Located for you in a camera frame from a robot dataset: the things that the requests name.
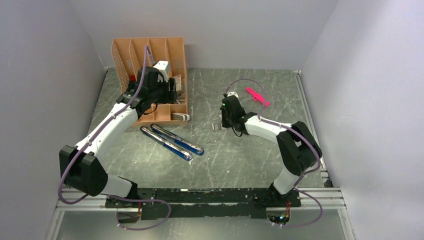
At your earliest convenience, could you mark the blue stapler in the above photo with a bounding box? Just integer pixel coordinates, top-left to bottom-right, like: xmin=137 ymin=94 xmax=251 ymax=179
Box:
xmin=140 ymin=126 xmax=193 ymax=162
xmin=150 ymin=123 xmax=205 ymax=156

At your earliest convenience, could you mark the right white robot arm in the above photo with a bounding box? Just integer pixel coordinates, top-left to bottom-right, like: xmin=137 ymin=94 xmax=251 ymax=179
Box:
xmin=220 ymin=94 xmax=322 ymax=207

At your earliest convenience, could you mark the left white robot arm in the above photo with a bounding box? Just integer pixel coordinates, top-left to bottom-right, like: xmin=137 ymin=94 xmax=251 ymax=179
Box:
xmin=59 ymin=60 xmax=178 ymax=208

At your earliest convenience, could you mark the white grey stapler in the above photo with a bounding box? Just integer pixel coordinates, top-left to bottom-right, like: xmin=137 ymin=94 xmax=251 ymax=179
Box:
xmin=171 ymin=112 xmax=190 ymax=122

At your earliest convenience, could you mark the white box in organizer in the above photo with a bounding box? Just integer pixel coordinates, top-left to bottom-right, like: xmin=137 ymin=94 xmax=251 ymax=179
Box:
xmin=173 ymin=74 xmax=183 ymax=95

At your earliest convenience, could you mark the pink plastic clip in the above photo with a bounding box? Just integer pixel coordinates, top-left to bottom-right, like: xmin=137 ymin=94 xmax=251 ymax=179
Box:
xmin=245 ymin=87 xmax=270 ymax=107

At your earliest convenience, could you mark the orange plastic desk organizer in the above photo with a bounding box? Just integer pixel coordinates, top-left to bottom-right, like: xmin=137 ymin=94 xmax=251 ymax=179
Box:
xmin=111 ymin=37 xmax=189 ymax=127

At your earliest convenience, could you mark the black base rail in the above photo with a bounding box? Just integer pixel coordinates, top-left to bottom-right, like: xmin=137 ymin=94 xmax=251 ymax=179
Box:
xmin=105 ymin=187 xmax=301 ymax=220

